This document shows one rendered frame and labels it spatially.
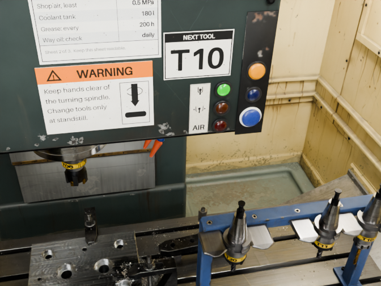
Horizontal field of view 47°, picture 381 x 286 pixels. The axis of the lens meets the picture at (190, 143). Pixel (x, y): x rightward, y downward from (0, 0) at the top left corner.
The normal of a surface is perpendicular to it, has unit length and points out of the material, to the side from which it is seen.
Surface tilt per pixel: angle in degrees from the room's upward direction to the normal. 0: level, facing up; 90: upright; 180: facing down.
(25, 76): 90
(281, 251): 0
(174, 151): 90
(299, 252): 0
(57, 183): 90
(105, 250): 0
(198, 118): 90
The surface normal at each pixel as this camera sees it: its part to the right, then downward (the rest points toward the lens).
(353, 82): -0.98, 0.10
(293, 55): 0.21, 0.58
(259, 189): 0.03, -0.81
